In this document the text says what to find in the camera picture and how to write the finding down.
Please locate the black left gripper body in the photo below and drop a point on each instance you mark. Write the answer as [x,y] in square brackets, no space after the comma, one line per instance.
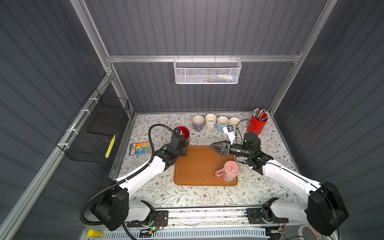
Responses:
[183,152]

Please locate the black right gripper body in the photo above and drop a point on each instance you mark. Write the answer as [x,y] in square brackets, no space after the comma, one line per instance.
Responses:
[238,150]

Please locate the black patterned mug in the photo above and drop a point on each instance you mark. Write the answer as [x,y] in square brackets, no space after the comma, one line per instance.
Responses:
[184,131]

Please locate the pink patterned mug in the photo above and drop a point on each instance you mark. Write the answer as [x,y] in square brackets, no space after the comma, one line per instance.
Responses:
[229,172]

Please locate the light blue mug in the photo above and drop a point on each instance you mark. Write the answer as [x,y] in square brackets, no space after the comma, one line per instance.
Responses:
[221,123]

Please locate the light green mug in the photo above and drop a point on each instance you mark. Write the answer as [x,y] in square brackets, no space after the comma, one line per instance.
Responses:
[234,122]

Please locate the orange plastic tray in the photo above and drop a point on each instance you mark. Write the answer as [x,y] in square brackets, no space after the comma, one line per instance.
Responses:
[199,166]

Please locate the white mug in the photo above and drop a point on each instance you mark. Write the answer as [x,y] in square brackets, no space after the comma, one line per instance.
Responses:
[210,121]

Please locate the purple mug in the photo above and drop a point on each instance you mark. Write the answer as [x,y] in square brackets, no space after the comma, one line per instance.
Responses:
[198,123]

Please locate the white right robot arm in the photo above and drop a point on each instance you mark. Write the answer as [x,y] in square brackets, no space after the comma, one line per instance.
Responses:
[322,207]

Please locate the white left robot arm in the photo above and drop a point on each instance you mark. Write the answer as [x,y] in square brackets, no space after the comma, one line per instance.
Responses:
[112,206]

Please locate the red pen holder cup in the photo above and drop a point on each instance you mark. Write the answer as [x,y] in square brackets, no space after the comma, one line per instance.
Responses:
[256,125]

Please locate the clear highlighter pen pack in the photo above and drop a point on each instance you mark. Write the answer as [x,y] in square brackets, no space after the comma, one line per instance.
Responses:
[139,148]

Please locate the tape roll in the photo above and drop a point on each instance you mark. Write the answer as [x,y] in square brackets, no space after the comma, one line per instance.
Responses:
[306,232]

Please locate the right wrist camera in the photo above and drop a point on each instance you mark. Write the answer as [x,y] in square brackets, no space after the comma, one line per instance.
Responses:
[230,131]

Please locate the white wire mesh basket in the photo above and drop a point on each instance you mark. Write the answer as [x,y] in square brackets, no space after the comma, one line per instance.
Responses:
[207,71]

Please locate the black wire wall basket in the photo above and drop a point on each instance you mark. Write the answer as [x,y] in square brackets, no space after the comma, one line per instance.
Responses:
[88,138]

